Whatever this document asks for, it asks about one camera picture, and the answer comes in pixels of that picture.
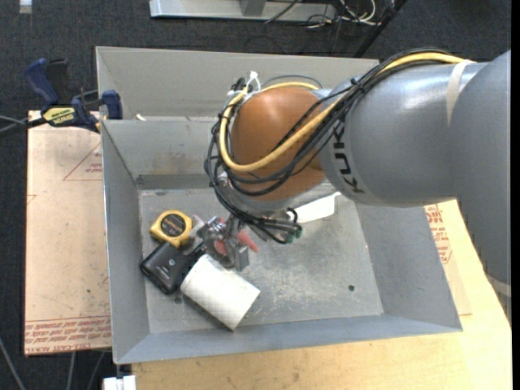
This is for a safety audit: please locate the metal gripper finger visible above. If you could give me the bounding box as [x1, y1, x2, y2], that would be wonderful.
[197, 216, 229, 246]
[223, 240, 250, 272]

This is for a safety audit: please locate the red handled tool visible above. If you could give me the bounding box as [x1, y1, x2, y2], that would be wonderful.
[193, 215, 260, 259]

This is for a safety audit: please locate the white cylinder cup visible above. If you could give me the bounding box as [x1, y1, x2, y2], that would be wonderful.
[180, 253, 262, 332]

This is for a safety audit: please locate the yellow and black tape measure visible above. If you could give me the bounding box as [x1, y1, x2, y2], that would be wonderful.
[149, 210, 194, 249]

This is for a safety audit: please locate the black flat pouch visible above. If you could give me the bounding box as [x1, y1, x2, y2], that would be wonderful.
[139, 240, 205, 296]

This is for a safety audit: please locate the grey metal bin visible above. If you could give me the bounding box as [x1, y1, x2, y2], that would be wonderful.
[95, 45, 463, 366]

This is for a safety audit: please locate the brown cardboard board red print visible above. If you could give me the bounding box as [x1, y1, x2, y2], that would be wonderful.
[24, 110, 473, 357]

